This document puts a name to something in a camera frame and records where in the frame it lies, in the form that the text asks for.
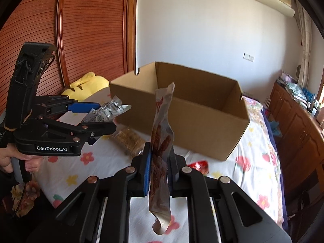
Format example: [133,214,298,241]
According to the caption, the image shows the yellow plush toy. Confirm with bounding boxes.
[62,71,109,101]

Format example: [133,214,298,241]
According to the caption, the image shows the silver grey snack pouch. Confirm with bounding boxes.
[82,96,132,123]

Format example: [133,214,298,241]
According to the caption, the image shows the floral white bed sheet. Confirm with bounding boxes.
[32,94,290,243]

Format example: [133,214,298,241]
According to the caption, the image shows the red white snack pouch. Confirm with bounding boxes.
[188,160,209,176]

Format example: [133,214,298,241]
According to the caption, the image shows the brown wooden wardrobe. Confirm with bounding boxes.
[1,0,129,109]

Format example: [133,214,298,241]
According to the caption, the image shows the brown wooden sideboard cabinet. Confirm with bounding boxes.
[269,82,323,201]

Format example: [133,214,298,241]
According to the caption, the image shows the white chicken feet snack bag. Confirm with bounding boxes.
[149,83,175,235]

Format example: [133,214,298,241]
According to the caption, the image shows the white wall switch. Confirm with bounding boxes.
[243,53,254,62]

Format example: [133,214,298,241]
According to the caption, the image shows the person's left hand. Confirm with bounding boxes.
[0,144,43,173]

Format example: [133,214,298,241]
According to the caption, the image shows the patterned window curtain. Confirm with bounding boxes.
[296,1,312,88]

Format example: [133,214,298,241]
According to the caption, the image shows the brown cardboard box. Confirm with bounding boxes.
[109,62,250,161]

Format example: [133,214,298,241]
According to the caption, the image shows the brown grain snack bar pack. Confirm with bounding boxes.
[112,127,146,157]

